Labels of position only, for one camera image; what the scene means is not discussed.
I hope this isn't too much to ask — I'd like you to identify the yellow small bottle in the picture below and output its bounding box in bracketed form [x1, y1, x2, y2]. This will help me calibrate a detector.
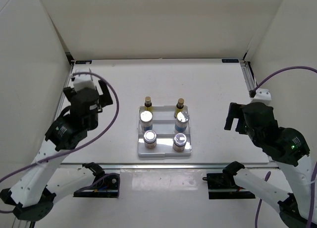
[144, 96, 153, 112]
[174, 98, 184, 118]

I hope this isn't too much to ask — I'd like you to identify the silver-lid shaker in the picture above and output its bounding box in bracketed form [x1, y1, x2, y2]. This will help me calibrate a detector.
[140, 111, 153, 132]
[174, 111, 190, 133]

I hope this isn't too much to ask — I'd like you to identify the white-lid sauce jar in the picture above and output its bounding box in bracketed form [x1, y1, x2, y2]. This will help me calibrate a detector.
[172, 133, 187, 152]
[143, 130, 157, 149]

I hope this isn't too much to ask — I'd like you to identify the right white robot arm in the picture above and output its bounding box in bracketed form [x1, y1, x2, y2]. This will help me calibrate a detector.
[222, 102, 317, 228]

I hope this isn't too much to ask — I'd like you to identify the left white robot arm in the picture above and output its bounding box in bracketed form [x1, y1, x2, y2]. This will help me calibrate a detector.
[0, 79, 119, 222]

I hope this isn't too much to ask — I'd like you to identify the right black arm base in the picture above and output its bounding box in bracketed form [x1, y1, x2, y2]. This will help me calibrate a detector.
[202, 161, 255, 200]

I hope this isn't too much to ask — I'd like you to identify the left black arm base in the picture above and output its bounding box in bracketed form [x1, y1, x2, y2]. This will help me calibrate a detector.
[73, 162, 121, 198]

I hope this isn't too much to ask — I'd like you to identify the white tiered plastic tray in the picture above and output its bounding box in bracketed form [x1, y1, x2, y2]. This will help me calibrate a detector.
[137, 106, 192, 159]

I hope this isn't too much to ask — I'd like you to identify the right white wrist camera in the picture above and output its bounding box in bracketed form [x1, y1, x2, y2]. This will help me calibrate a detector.
[250, 88, 271, 106]

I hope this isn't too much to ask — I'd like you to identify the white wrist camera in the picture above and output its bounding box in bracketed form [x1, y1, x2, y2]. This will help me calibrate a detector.
[250, 88, 271, 106]
[71, 68, 96, 93]

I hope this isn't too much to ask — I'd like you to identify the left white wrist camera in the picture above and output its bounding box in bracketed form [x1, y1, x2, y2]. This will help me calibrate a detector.
[71, 68, 96, 93]

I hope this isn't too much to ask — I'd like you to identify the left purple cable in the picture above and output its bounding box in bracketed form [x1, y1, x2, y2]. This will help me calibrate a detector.
[0, 71, 120, 214]

